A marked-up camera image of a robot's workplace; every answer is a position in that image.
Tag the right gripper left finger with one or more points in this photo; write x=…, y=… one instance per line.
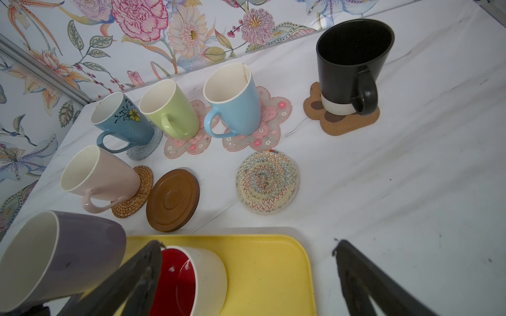
x=132, y=286

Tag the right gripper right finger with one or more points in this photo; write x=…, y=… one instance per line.
x=362, y=282

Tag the red interior white mug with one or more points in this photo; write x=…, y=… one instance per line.
x=193, y=281

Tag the purple mug back row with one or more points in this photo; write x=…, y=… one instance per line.
x=58, y=254

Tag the woven rattan round coaster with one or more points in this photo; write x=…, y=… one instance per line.
x=131, y=206

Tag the brown wooden round coaster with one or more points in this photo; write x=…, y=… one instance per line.
x=173, y=201

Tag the pink handle mug front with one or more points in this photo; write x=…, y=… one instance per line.
x=100, y=178

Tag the colourful woven round coaster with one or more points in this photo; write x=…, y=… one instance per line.
x=267, y=182

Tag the grey round coaster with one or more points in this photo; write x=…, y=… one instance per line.
x=138, y=153

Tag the cork paw print coaster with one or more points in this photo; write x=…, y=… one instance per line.
x=331, y=124

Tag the blue mug back row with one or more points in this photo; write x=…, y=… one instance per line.
x=118, y=116

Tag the green handle mug front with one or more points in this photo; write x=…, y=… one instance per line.
x=167, y=107

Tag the blue handle mug front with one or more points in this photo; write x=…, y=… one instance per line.
x=233, y=96

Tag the black mug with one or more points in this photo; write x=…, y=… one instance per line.
x=350, y=58

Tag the pink flower coaster left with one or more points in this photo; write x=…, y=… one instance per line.
x=196, y=145

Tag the pink flower coaster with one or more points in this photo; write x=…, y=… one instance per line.
x=275, y=111
x=196, y=145

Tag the pink flower coaster right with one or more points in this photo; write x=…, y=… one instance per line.
x=275, y=111

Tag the yellow tray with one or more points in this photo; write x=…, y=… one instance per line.
x=268, y=274

